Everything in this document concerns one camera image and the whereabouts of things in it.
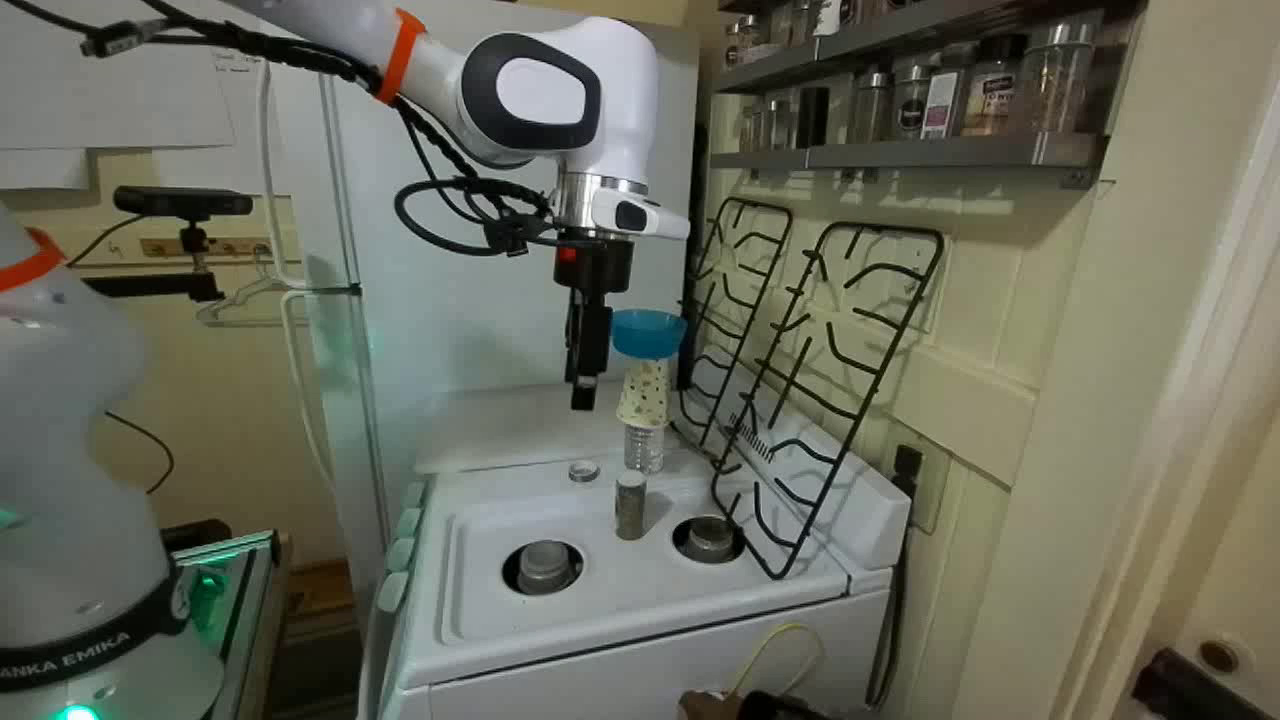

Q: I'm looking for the black power plug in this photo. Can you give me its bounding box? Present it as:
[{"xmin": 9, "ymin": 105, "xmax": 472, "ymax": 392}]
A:
[{"xmin": 891, "ymin": 443, "xmax": 928, "ymax": 498}]

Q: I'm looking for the black camera stand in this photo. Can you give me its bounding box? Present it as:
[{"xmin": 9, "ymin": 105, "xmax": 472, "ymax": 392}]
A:
[{"xmin": 80, "ymin": 215, "xmax": 234, "ymax": 302}]

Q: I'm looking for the beige cable loop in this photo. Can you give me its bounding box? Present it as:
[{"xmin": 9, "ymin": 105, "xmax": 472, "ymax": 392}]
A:
[{"xmin": 723, "ymin": 620, "xmax": 832, "ymax": 704}]

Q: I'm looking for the large black stove grate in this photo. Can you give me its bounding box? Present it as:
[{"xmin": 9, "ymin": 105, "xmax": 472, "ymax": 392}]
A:
[{"xmin": 708, "ymin": 219, "xmax": 950, "ymax": 583}]

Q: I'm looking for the dark spice jar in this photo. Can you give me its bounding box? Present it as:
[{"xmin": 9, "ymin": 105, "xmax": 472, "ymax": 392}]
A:
[{"xmin": 887, "ymin": 55, "xmax": 931, "ymax": 144}]

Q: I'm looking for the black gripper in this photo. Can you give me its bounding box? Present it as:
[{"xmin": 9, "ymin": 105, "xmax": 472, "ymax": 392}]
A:
[{"xmin": 554, "ymin": 234, "xmax": 636, "ymax": 413}]

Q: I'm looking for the dotted paper cup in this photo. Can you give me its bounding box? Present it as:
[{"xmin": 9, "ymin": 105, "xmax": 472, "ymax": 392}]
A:
[{"xmin": 617, "ymin": 354, "xmax": 677, "ymax": 432}]

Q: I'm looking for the black door latch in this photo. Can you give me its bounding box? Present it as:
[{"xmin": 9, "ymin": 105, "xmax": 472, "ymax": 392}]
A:
[{"xmin": 1131, "ymin": 646, "xmax": 1272, "ymax": 720}]

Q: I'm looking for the metal robot base table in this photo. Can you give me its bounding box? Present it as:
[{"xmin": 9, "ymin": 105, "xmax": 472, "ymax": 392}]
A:
[{"xmin": 155, "ymin": 529, "xmax": 291, "ymax": 720}]

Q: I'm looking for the grey wall shelf with jars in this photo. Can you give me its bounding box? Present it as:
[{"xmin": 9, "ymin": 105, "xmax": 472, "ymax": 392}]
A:
[{"xmin": 703, "ymin": 131, "xmax": 1111, "ymax": 193}]

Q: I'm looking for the brown spice jar black lid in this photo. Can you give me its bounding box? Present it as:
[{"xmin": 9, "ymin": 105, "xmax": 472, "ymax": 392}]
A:
[{"xmin": 962, "ymin": 32, "xmax": 1034, "ymax": 144}]

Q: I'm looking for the black stereo camera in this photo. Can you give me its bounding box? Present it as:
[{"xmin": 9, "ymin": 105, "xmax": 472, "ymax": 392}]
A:
[{"xmin": 112, "ymin": 184, "xmax": 255, "ymax": 223}]

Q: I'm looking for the white refrigerator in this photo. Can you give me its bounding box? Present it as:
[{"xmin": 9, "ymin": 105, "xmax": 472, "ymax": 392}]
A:
[{"xmin": 283, "ymin": 0, "xmax": 703, "ymax": 633}]

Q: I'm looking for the black stove power cable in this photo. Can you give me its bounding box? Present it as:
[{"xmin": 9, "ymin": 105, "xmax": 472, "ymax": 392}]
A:
[{"xmin": 865, "ymin": 491, "xmax": 918, "ymax": 713}]

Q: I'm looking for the beige wall outlet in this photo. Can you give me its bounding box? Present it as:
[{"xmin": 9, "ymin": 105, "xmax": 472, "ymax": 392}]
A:
[{"xmin": 887, "ymin": 432, "xmax": 953, "ymax": 537}]

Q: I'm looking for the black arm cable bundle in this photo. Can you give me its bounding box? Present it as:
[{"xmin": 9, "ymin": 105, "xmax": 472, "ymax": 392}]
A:
[{"xmin": 0, "ymin": 0, "xmax": 555, "ymax": 258}]

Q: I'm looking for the small brown spice jar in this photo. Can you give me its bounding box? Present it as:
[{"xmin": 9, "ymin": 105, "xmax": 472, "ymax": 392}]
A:
[{"xmin": 614, "ymin": 468, "xmax": 652, "ymax": 545}]

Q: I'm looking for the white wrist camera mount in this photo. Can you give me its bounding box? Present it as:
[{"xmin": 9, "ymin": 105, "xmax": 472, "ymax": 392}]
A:
[{"xmin": 610, "ymin": 189, "xmax": 695, "ymax": 246}]

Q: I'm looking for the clear jar silver lid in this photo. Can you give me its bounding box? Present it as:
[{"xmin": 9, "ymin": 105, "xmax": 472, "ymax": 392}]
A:
[{"xmin": 1029, "ymin": 10, "xmax": 1104, "ymax": 144}]

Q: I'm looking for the white label spice jar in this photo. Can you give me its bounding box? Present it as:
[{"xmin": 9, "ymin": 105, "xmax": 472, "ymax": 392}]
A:
[{"xmin": 918, "ymin": 53, "xmax": 970, "ymax": 144}]

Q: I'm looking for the clear glass jar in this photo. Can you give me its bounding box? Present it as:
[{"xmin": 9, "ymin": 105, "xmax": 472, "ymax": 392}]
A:
[{"xmin": 619, "ymin": 419, "xmax": 671, "ymax": 480}]

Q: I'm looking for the narrow black stove grate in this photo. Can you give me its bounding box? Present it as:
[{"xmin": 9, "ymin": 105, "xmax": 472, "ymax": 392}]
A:
[{"xmin": 677, "ymin": 194, "xmax": 801, "ymax": 473}]

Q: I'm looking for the clear spice jar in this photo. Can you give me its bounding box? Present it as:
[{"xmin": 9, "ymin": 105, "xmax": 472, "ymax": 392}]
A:
[{"xmin": 850, "ymin": 64, "xmax": 897, "ymax": 148}]

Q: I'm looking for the white gas stove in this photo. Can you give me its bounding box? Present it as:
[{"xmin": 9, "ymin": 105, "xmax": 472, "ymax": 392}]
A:
[{"xmin": 357, "ymin": 380, "xmax": 918, "ymax": 720}]

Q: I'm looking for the grey wall shelf above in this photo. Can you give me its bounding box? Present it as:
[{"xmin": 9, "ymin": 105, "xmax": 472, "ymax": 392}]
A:
[{"xmin": 712, "ymin": 0, "xmax": 1153, "ymax": 97}]

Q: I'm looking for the thin black wall cable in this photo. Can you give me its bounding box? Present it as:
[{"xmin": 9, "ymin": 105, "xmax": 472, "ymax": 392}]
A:
[{"xmin": 101, "ymin": 406, "xmax": 182, "ymax": 498}]

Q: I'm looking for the small clear jar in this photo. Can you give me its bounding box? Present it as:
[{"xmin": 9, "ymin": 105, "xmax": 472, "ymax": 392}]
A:
[{"xmin": 759, "ymin": 92, "xmax": 801, "ymax": 152}]

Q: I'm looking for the round stove burner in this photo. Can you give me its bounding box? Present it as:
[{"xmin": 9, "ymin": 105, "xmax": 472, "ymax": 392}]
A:
[
  {"xmin": 669, "ymin": 510, "xmax": 750, "ymax": 566},
  {"xmin": 502, "ymin": 537, "xmax": 588, "ymax": 601}
]

